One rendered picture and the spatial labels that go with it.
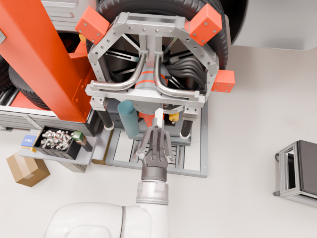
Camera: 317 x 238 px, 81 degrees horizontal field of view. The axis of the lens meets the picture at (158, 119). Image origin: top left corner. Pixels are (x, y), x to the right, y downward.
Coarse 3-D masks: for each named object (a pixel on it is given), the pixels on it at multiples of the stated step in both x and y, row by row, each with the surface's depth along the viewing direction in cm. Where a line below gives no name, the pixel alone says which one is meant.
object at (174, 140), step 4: (140, 132) 150; (128, 136) 149; (136, 136) 146; (140, 136) 146; (172, 136) 148; (176, 136) 148; (148, 140) 150; (172, 140) 144; (176, 140) 144; (180, 140) 146; (184, 140) 146; (188, 140) 146; (176, 144) 150; (180, 144) 149; (184, 144) 148; (188, 144) 147
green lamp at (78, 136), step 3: (75, 132) 93; (78, 132) 93; (81, 132) 93; (75, 135) 92; (78, 135) 92; (81, 135) 93; (75, 138) 91; (78, 138) 91; (81, 138) 93; (81, 141) 94
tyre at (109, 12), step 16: (112, 0) 66; (128, 0) 64; (144, 0) 63; (160, 0) 62; (176, 0) 62; (192, 0) 64; (208, 0) 70; (112, 16) 69; (192, 16) 65; (224, 16) 82; (224, 32) 73; (224, 48) 75; (224, 64) 82; (112, 80) 101
